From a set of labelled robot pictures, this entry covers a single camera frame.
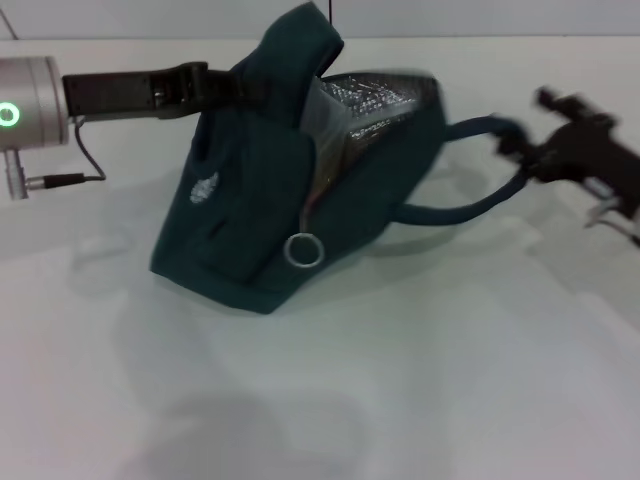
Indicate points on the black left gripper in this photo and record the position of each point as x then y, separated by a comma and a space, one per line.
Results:
120, 95

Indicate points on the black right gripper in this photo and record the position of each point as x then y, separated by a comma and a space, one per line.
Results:
595, 155

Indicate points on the dark teal fabric lunch bag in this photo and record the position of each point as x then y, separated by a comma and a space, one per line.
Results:
250, 200

